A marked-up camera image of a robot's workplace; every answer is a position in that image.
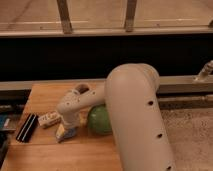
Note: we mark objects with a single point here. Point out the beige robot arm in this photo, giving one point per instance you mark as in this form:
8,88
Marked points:
129,94

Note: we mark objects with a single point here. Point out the black striped block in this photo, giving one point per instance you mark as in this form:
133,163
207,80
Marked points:
27,129

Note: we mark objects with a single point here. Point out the small white printed box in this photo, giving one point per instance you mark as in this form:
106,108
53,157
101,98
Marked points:
49,119

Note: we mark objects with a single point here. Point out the metal railing frame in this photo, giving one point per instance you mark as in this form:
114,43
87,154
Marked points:
45,18

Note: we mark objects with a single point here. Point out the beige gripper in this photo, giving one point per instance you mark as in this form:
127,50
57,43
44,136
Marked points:
71,120

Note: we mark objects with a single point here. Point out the green bowl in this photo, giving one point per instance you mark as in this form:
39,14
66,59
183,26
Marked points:
98,120

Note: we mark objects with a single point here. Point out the grey metal bracket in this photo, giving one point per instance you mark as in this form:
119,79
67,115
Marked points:
204,72

